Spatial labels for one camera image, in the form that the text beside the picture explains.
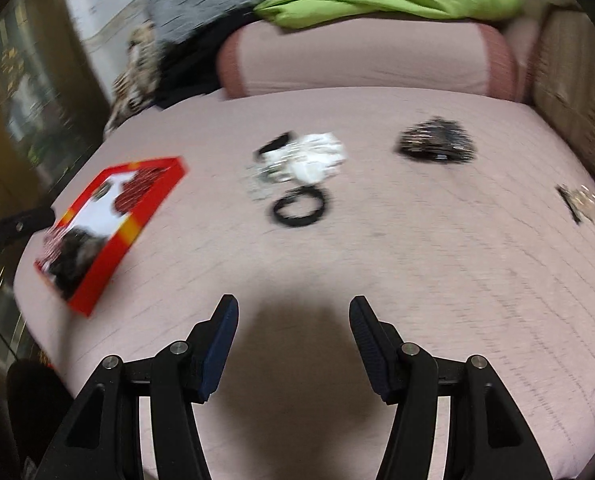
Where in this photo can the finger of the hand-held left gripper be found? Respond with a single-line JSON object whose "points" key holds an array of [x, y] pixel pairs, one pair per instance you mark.
{"points": [[13, 225]]}

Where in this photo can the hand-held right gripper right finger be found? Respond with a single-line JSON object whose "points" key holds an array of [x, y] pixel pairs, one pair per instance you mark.
{"points": [[372, 355]]}

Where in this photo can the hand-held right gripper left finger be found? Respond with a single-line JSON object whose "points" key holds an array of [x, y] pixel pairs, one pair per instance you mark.
{"points": [[216, 355]]}

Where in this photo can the red jewelry box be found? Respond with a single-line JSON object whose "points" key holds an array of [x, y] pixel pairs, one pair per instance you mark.
{"points": [[108, 227]]}

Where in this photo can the white plastic bag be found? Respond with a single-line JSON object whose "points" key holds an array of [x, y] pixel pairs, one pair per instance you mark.
{"points": [[307, 160]]}

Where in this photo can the gold and black hair clip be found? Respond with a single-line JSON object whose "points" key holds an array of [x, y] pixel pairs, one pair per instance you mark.
{"points": [[577, 201]]}

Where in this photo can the leopard print cloth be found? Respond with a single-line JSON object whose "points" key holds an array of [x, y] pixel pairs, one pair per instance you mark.
{"points": [[136, 75]]}

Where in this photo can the black cloth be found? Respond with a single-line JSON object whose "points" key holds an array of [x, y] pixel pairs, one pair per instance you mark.
{"points": [[187, 70]]}

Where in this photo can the grey knitted cloth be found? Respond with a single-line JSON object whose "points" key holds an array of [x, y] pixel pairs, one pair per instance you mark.
{"points": [[202, 5]]}

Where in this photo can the pink pillow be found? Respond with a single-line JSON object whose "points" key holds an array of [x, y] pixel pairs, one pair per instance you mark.
{"points": [[367, 55]]}

